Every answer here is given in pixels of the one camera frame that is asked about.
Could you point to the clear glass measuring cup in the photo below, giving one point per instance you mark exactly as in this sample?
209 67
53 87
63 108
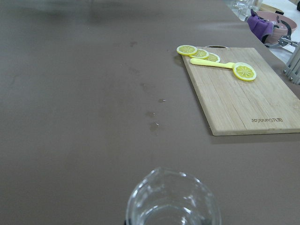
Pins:
168 197

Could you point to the lemon slice middle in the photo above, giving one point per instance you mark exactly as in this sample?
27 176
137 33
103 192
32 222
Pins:
200 54

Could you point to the bamboo cutting board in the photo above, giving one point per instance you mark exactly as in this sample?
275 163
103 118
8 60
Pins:
265 105

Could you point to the lemon slice near knife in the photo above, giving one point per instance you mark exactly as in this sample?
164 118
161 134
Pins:
213 57

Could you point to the yellow plastic knife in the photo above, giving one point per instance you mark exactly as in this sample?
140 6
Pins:
201 62

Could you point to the purple cloth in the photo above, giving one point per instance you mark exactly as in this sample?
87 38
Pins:
260 28

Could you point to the pink bowl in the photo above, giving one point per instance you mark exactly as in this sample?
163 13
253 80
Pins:
279 29

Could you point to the lemon slice on handle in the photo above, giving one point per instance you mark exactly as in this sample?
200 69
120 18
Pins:
244 72

